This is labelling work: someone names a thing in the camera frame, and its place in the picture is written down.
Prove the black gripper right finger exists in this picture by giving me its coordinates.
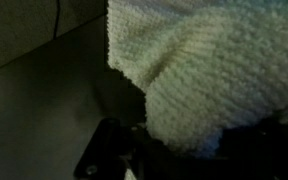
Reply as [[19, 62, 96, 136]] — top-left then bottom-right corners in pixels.
[[217, 119, 288, 180]]

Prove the white towel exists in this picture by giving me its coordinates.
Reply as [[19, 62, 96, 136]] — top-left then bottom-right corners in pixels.
[[107, 0, 288, 157]]

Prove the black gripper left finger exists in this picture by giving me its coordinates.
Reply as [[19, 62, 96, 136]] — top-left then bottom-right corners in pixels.
[[73, 118, 151, 180]]

